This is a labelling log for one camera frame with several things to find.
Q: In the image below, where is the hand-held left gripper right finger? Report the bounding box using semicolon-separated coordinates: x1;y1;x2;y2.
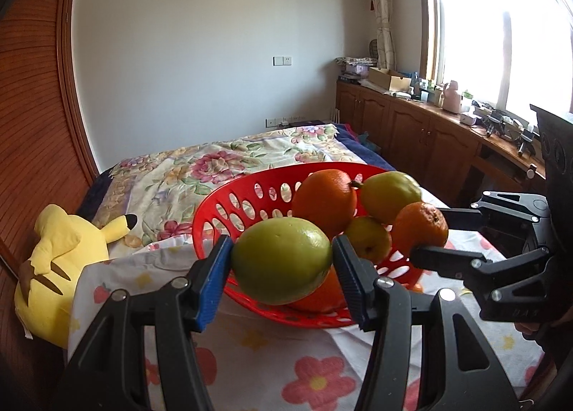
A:
331;234;522;411

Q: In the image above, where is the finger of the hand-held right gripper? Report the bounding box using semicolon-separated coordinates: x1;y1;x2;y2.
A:
409;245;493;280
441;207;484;232

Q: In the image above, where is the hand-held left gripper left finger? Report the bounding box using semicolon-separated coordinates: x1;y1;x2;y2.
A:
51;234;233;411

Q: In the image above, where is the tangerine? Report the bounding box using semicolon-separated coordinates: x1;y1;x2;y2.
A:
391;202;449;255

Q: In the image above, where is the red plastic basket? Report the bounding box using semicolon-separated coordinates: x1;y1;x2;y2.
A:
192;163;426;330

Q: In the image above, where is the green citrus fruit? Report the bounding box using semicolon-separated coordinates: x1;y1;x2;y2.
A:
230;217;346;305

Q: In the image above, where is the yellow pear with stem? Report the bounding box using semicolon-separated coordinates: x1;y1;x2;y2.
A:
351;170;423;226

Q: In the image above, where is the large orange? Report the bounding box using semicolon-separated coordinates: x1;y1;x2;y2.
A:
292;169;359;242

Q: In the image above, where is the small green fruit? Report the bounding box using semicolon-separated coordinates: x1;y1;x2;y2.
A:
344;215;393;264

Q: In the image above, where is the wooden cabinet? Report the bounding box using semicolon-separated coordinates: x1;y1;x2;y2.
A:
335;80;549;215

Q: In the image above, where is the black metal gadget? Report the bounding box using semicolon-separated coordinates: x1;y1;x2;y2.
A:
481;109;538;156

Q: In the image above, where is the white flower print cloth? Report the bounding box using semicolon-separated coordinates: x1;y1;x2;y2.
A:
67;200;551;411

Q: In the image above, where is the pink bottle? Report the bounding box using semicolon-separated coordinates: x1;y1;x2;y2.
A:
441;80;463;114

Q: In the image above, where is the floral bedsheet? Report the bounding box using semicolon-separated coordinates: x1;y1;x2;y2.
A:
92;124;359;260

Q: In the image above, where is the teal cloth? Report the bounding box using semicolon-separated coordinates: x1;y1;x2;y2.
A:
358;131;381;152

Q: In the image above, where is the yellow plush toy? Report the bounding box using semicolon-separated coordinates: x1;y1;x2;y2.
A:
13;204;139;349

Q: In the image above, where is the cardboard box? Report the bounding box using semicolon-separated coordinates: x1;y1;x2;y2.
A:
367;66;413;92

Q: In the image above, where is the stack of folded fabrics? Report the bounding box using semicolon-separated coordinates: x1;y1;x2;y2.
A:
335;57;379;81

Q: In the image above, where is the window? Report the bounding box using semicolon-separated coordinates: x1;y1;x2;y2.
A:
416;0;573;114

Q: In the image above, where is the patterned curtain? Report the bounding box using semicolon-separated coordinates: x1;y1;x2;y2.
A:
362;0;397;69

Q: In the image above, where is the wooden wardrobe door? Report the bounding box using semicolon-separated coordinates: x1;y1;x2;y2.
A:
0;0;101;411

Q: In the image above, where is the wall outlet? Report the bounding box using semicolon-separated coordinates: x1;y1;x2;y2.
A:
265;115;309;127

